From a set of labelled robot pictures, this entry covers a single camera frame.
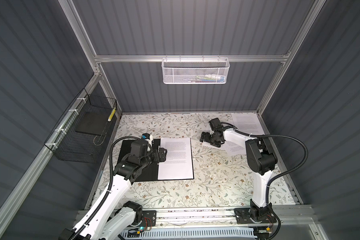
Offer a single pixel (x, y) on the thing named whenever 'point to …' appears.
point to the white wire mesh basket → (195, 70)
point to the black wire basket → (79, 135)
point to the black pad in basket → (94, 122)
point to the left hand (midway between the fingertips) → (159, 151)
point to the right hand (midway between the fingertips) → (206, 142)
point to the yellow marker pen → (111, 114)
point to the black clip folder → (149, 171)
